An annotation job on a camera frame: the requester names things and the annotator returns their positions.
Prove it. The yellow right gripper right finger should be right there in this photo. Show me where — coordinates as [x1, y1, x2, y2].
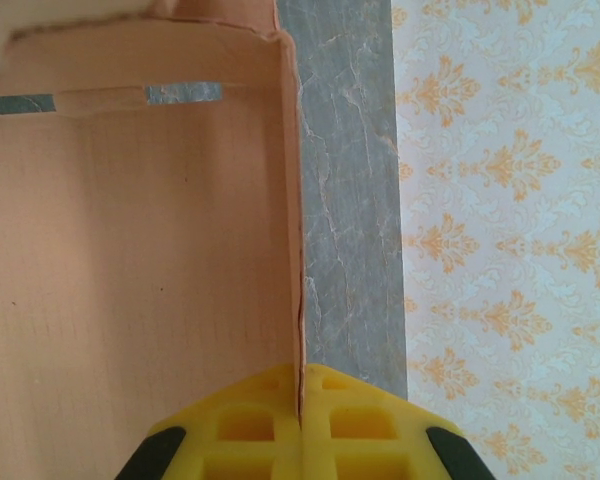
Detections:
[301, 363, 487, 480]

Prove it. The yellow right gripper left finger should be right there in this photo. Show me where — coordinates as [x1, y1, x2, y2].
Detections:
[114, 363, 302, 480]

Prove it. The brown cardboard paper box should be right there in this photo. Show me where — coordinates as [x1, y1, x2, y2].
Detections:
[0, 0, 312, 480]

